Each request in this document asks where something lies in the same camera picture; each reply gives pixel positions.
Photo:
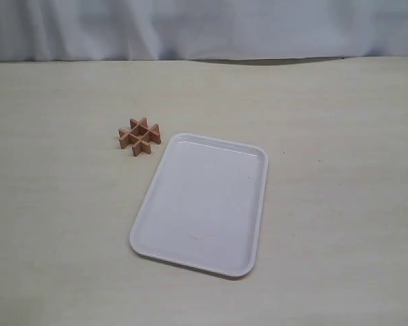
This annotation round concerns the wooden notched puzzle piece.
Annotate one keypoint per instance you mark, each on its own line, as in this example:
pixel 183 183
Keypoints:
pixel 140 145
pixel 126 138
pixel 150 134
pixel 136 126

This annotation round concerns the white fabric backdrop curtain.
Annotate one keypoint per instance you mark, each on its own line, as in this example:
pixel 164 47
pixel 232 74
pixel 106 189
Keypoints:
pixel 201 30

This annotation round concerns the white plastic tray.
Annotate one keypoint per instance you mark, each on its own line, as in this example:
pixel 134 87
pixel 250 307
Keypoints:
pixel 203 208

